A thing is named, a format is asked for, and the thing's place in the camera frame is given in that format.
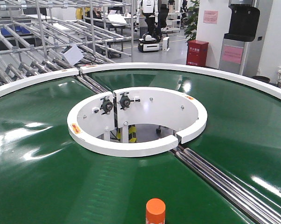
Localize tall green plant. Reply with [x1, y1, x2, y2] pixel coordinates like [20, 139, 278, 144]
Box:
[185, 0, 199, 41]

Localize white control box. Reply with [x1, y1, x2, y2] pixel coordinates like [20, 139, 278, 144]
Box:
[60, 44, 83, 65]

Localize green circular conveyor belt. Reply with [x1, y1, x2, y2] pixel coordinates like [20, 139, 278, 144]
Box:
[0, 70, 281, 224]

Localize roller conveyor rack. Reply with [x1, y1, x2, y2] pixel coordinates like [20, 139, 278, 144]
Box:
[0, 0, 134, 86]

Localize pink wall notice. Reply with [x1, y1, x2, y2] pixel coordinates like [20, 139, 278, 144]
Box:
[203, 10, 219, 24]

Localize green bearing block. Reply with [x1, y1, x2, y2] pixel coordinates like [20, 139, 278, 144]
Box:
[100, 96, 113, 115]
[119, 92, 141, 110]

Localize red fire extinguisher cabinet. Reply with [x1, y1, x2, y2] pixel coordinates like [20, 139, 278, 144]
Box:
[186, 40, 208, 67]

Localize left green bearing block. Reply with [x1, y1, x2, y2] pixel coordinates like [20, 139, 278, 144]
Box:
[100, 96, 113, 115]

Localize orange cylindrical capacitor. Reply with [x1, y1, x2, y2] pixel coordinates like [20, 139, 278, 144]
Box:
[145, 198, 166, 224]

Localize steel conveyor rollers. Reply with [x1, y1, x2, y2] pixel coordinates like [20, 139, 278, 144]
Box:
[171, 147, 281, 224]

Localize white inner conveyor ring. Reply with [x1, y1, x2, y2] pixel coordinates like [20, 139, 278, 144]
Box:
[67, 86, 208, 158]

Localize white humanoid robot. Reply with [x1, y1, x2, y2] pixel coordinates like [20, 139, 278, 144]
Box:
[134, 0, 169, 52]

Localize white outer conveyor rim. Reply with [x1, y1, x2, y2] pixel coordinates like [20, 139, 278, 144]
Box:
[0, 62, 281, 100]

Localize black water dispenser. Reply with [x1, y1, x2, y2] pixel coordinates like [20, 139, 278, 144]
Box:
[219, 0, 260, 74]

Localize right green bearing block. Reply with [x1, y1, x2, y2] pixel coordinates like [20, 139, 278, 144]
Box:
[119, 92, 141, 110]

